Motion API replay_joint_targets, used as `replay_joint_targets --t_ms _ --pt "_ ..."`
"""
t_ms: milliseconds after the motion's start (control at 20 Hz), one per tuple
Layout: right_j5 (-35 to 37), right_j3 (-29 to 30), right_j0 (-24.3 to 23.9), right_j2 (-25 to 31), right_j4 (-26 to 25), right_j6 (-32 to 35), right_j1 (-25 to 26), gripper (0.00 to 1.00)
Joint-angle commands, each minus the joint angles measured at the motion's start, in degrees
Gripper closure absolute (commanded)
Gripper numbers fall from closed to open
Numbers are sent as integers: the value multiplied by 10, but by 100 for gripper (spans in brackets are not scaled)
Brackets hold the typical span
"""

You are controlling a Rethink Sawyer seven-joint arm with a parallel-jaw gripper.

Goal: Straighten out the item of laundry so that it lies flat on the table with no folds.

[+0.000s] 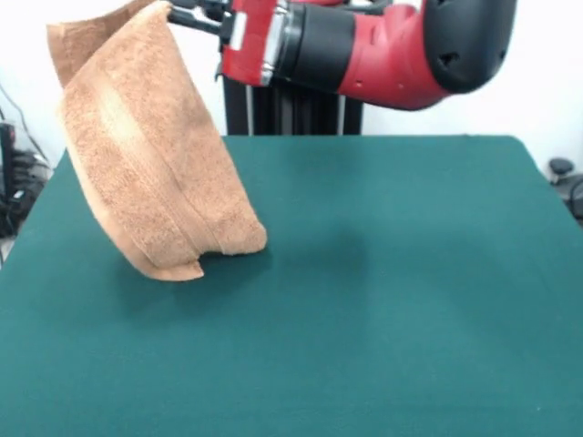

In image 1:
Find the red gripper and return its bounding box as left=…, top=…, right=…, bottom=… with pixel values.
left=166, top=0, right=281, bottom=86

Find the peach terry towel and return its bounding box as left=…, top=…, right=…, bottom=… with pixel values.
left=46, top=0, right=269, bottom=282

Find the black box with red mark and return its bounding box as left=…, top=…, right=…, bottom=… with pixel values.
left=0, top=121, right=18, bottom=201

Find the black bag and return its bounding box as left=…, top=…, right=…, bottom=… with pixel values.
left=0, top=185, right=36, bottom=239

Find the dark green table cloth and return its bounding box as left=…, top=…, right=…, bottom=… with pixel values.
left=0, top=134, right=583, bottom=437

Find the black office chair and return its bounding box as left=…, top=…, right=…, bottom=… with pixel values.
left=547, top=157, right=583, bottom=229

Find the black robot pedestal with handle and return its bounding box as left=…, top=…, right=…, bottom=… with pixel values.
left=213, top=0, right=393, bottom=137

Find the black cable bundle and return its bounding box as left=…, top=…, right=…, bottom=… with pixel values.
left=11, top=148, right=52, bottom=184

